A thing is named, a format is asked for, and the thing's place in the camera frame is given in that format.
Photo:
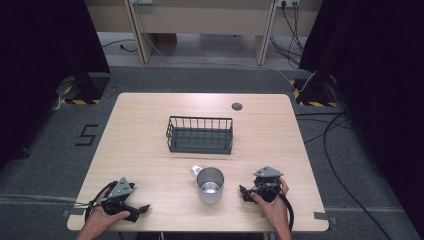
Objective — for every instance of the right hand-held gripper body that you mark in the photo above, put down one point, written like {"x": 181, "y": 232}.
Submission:
{"x": 267, "y": 183}

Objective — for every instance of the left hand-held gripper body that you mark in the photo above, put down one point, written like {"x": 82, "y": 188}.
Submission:
{"x": 120, "y": 190}

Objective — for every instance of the person's right hand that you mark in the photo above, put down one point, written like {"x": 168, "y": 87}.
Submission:
{"x": 275, "y": 210}

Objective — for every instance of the person's left hand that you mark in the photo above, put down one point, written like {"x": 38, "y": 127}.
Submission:
{"x": 100, "y": 218}

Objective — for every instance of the silver metal cup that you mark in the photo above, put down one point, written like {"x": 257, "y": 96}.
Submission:
{"x": 209, "y": 186}

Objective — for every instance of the grey tape strip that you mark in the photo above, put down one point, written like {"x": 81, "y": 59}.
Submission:
{"x": 74, "y": 211}
{"x": 325, "y": 217}

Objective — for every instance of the grey table grommet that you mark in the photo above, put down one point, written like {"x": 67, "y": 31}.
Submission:
{"x": 237, "y": 106}

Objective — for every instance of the black stand base striped tape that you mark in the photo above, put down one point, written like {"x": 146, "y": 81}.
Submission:
{"x": 315, "y": 95}
{"x": 88, "y": 90}

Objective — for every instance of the dark curtain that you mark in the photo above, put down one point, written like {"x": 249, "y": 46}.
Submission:
{"x": 376, "y": 83}
{"x": 40, "y": 73}

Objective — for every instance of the white wall socket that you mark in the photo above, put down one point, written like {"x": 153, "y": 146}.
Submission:
{"x": 288, "y": 3}

